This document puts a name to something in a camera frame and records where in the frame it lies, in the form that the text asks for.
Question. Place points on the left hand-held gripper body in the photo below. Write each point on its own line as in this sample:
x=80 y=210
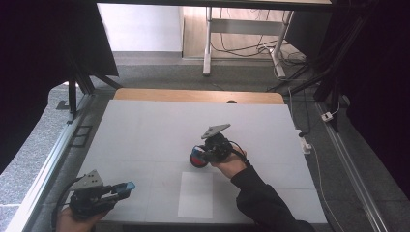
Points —
x=85 y=201

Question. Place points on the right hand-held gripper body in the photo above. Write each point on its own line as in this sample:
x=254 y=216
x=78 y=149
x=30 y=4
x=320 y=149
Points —
x=219 y=148

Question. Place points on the round red ink pad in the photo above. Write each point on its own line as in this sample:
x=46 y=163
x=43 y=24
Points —
x=197 y=163

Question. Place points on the blue stamp cap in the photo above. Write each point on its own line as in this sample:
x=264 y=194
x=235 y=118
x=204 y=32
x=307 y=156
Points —
x=130 y=185

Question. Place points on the person's right hand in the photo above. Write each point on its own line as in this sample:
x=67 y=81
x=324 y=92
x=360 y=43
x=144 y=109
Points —
x=232 y=166

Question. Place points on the person's left hand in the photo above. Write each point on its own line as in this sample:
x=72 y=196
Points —
x=74 y=224

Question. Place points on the white paper sheet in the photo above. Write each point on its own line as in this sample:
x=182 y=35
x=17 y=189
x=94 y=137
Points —
x=196 y=196

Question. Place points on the wooden table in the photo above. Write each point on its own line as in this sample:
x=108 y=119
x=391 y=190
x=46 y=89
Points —
x=180 y=95

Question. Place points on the white table mat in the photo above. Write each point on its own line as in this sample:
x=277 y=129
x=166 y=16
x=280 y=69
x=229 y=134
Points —
x=145 y=135

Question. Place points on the white power strip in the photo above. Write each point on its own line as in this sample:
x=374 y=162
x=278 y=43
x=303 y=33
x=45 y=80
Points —
x=305 y=145

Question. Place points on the black metal stand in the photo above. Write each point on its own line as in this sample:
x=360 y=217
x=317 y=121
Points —
x=72 y=93

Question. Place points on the small white adapter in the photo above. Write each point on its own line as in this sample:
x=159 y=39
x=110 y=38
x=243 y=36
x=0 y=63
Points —
x=327 y=116

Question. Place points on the black curtain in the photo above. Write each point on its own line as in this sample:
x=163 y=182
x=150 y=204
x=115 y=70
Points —
x=38 y=48
x=377 y=64

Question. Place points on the aluminium rail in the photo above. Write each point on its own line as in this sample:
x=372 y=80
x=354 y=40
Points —
x=348 y=167
x=48 y=167

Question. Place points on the white desk frame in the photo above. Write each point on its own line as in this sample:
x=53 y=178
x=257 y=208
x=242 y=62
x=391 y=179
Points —
x=245 y=27

